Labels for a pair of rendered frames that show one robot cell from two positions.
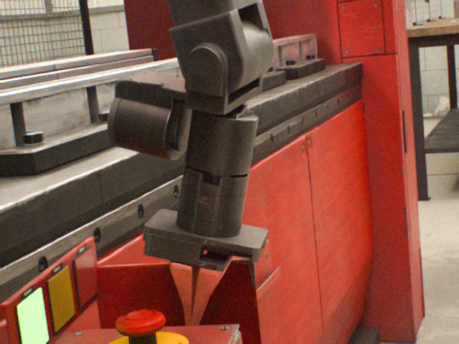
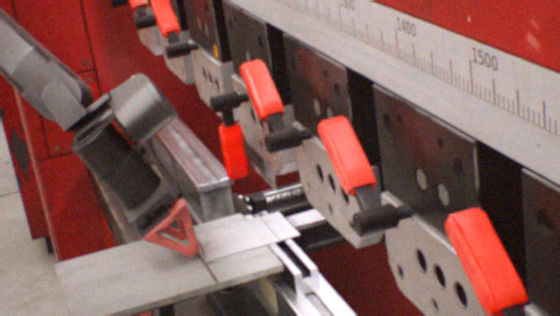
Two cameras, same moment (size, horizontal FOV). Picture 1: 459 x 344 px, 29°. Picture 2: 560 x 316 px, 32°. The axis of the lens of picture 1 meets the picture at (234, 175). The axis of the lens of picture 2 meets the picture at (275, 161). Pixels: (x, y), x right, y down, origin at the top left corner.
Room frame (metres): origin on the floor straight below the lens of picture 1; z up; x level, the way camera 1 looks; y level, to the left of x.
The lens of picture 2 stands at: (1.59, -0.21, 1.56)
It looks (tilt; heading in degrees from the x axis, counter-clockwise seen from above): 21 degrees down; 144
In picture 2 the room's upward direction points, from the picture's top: 9 degrees counter-clockwise
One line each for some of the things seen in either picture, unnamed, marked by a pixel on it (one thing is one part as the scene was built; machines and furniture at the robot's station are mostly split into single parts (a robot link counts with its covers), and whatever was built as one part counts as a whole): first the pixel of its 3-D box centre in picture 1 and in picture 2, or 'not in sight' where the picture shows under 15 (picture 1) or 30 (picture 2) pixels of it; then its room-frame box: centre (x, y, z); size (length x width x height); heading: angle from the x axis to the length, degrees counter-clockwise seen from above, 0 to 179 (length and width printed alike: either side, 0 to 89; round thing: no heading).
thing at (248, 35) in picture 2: not in sight; (288, 77); (0.78, 0.41, 1.26); 0.15 x 0.09 x 0.17; 160
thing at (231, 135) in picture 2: not in sight; (236, 135); (0.74, 0.35, 1.20); 0.04 x 0.02 x 0.10; 70
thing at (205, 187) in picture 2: not in sight; (183, 161); (0.10, 0.66, 0.92); 0.50 x 0.06 x 0.10; 160
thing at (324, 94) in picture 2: not in sight; (364, 129); (0.97, 0.34, 1.26); 0.15 x 0.09 x 0.17; 160
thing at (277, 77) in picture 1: (255, 84); not in sight; (1.92, -0.07, 0.89); 0.30 x 0.05 x 0.03; 160
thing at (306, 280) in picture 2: not in sight; (280, 250); (0.64, 0.46, 0.99); 0.20 x 0.03 x 0.03; 160
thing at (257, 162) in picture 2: not in sight; (258, 143); (0.61, 0.47, 1.13); 0.10 x 0.02 x 0.10; 160
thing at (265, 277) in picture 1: (262, 269); not in sight; (1.52, -0.03, 0.59); 0.15 x 0.02 x 0.07; 160
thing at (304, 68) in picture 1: (302, 69); not in sight; (2.29, -0.20, 0.89); 0.30 x 0.05 x 0.03; 160
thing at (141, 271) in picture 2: not in sight; (164, 267); (0.56, 0.33, 1.00); 0.26 x 0.18 x 0.01; 70
